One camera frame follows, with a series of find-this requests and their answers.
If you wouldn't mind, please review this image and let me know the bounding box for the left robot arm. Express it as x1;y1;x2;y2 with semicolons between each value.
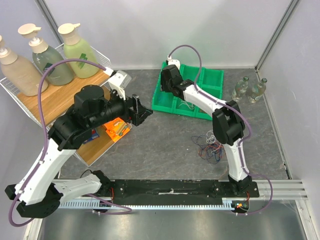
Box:
5;85;153;219

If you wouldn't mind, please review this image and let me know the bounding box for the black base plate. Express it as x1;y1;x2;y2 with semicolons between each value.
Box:
94;179;260;205

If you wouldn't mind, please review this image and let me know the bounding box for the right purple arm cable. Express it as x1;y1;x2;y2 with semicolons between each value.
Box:
168;44;274;216

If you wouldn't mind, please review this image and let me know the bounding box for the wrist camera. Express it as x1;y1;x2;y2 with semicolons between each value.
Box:
103;67;132;100
166;56;181;69

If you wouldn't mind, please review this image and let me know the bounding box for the blue snack box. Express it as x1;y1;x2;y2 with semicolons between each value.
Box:
83;128;100;144

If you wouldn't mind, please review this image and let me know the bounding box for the dark blue cable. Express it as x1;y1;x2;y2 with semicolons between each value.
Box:
191;134;226;165

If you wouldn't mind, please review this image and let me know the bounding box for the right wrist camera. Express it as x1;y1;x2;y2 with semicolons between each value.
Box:
166;56;181;69

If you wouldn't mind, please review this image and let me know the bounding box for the light green pump bottle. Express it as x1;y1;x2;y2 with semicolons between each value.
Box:
58;23;99;79

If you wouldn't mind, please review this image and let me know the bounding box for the beige pump bottle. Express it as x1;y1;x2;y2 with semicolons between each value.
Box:
0;36;42;97

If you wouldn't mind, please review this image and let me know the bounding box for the grey slotted cable duct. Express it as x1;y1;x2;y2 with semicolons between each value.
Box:
58;197;242;211

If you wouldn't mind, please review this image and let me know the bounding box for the dark green pump bottle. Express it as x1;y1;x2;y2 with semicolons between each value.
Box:
18;23;74;86

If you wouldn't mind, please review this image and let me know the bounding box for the right clear glass bottle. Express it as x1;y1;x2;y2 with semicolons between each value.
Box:
248;78;268;103

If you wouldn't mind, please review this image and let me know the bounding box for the green compartment bin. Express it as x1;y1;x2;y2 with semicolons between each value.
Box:
151;67;224;120

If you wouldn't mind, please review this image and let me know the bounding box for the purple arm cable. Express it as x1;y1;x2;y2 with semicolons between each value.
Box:
8;58;133;227
168;44;274;216

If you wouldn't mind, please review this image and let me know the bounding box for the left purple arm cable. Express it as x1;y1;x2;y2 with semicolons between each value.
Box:
8;58;133;227

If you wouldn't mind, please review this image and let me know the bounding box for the orange snack box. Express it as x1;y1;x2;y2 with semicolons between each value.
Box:
102;117;132;143

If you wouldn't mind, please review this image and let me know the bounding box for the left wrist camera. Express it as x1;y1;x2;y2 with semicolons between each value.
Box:
103;67;132;100

